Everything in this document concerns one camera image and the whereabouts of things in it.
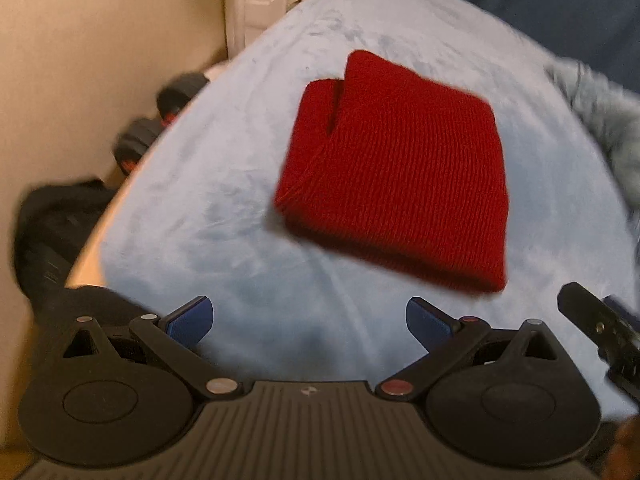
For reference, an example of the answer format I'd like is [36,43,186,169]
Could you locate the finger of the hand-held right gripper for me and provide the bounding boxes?
[556,282,640,403]

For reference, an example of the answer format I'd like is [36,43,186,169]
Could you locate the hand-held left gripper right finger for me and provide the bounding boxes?
[375,297,562,402]

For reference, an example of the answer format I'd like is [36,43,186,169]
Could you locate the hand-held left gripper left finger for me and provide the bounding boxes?
[62,296,242,402]

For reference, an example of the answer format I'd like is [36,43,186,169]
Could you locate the red knit cloth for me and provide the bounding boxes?
[274,50,511,295]

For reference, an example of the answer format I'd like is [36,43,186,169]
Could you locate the light blue fleece blanket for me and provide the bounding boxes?
[97,0,636,423]

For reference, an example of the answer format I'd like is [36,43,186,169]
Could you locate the black bag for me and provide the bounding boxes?
[12,177,123,306]

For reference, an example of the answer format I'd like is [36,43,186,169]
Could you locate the black dumbbell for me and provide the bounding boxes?
[114,117,166,177]
[156,72,211,125]

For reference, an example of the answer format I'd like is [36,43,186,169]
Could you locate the grey fluffy cloth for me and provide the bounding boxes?
[544,57,640,243]

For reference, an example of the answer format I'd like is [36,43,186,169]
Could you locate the dark blue cloth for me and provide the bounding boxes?
[342,0,640,92]

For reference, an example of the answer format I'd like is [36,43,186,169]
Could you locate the white plastic rack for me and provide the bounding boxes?
[224,0,347,60]

